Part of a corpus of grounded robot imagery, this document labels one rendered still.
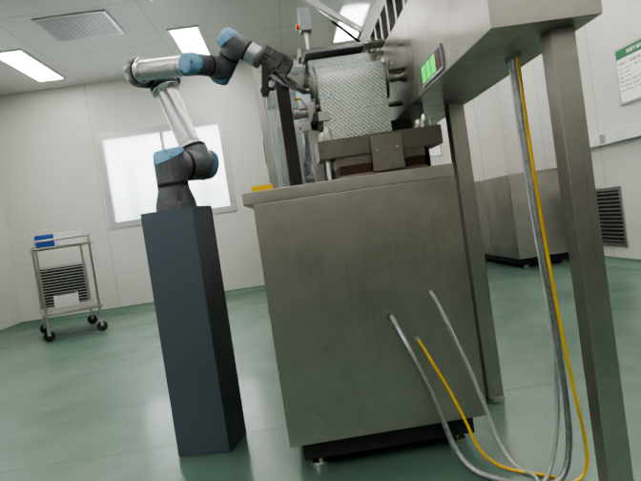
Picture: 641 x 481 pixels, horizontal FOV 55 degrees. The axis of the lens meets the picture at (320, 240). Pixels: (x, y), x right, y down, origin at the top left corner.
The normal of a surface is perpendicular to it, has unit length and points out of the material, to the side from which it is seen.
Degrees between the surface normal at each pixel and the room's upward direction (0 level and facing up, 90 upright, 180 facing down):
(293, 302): 90
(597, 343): 90
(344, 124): 90
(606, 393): 90
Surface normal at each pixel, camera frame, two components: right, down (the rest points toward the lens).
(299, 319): 0.05, 0.03
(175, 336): -0.18, 0.07
